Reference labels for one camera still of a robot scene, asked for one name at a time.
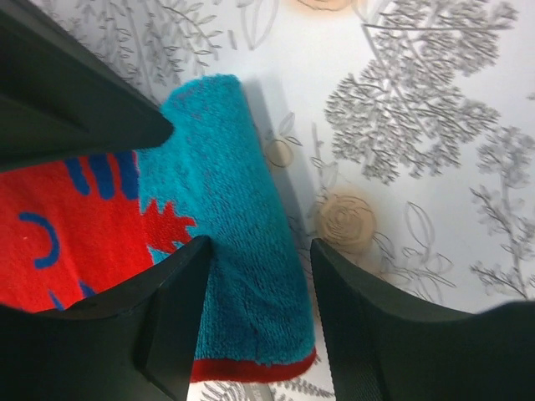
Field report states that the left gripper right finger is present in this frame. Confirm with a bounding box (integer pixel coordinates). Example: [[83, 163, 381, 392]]
[[310, 239, 534, 400]]

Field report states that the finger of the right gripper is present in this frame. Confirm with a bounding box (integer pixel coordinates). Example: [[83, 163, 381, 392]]
[[1, 8, 173, 171]]

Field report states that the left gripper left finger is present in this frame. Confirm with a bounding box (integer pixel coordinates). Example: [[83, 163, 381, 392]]
[[1, 236, 211, 400]]

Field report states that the red blue towel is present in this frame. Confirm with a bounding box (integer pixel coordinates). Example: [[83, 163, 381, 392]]
[[1, 74, 316, 383]]

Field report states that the floral table mat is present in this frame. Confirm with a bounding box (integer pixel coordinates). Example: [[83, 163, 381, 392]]
[[37, 0, 535, 401]]

